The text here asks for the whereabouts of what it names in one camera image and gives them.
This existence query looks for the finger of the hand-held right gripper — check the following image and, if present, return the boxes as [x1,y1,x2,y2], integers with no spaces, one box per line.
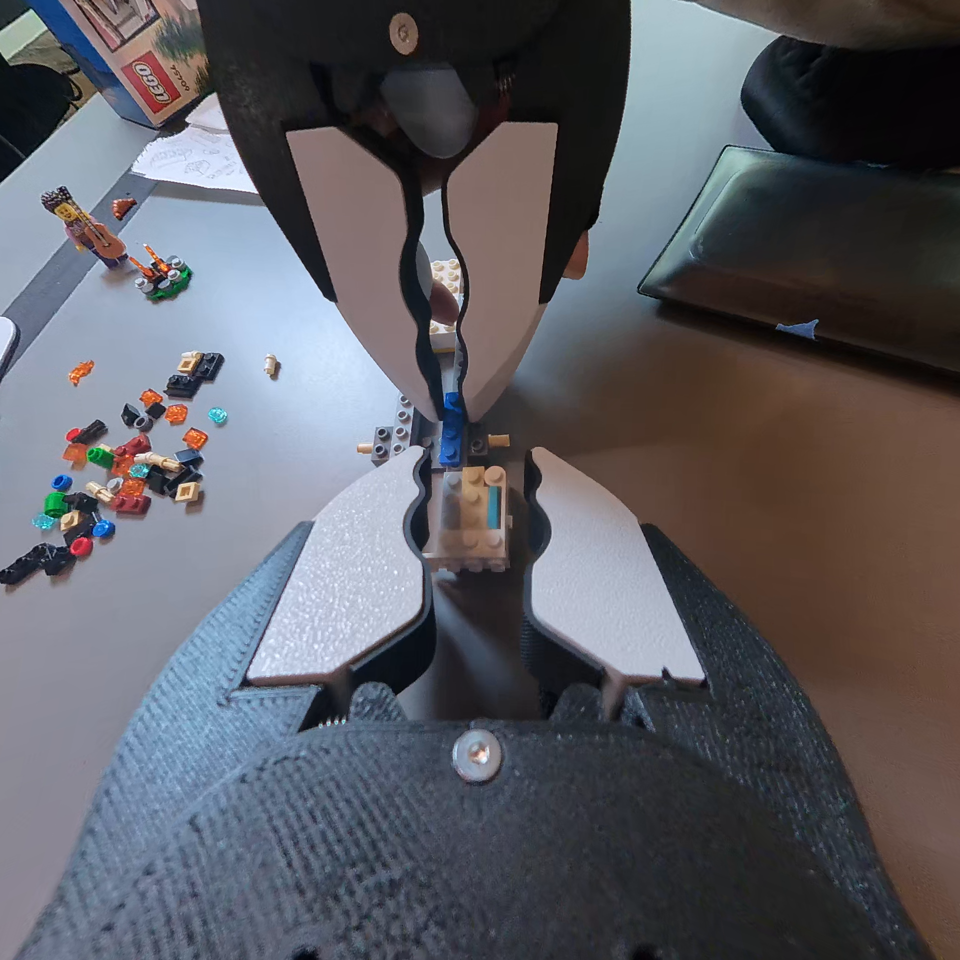
[287,123,444,421]
[441,120,561,421]

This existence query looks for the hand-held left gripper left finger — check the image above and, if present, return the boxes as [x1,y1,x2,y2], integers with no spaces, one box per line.
[246,447,438,695]

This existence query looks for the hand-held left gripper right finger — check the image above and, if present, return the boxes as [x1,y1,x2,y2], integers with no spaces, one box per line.
[519,447,708,695]

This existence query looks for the grey and tan lego build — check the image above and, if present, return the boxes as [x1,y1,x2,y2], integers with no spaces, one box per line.
[358,258,519,577]

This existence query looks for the blue lego plate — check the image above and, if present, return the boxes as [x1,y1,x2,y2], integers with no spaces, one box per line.
[440,391,467,463]

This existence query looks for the lego set box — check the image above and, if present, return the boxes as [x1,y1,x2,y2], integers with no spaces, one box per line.
[56,0,211,127]

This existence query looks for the lego campfire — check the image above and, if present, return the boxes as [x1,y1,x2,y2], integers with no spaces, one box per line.
[129,241,195,303]

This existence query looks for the pile of loose lego pieces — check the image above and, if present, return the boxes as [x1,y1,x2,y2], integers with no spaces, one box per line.
[0,351,228,586]

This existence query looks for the lego minifigure with guitar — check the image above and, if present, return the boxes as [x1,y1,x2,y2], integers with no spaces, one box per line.
[41,187,132,270]

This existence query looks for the person's right hand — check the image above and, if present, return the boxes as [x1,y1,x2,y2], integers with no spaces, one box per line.
[558,228,594,282]

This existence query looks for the white paper bag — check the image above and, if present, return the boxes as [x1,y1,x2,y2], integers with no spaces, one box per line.
[131,97,264,198]

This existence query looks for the black office chair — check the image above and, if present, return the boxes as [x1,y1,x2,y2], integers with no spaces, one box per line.
[0,56,85,181]

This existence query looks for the black pad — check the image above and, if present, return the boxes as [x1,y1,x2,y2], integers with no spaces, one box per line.
[637,144,960,376]

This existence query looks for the black cushion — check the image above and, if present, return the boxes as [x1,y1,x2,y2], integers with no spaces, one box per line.
[741,36,960,170]

